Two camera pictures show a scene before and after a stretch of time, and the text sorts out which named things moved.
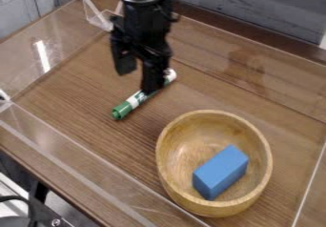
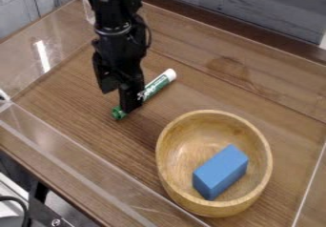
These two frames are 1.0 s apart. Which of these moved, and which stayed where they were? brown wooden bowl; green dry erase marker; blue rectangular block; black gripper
Moved: black gripper
Stayed: blue rectangular block; green dry erase marker; brown wooden bowl
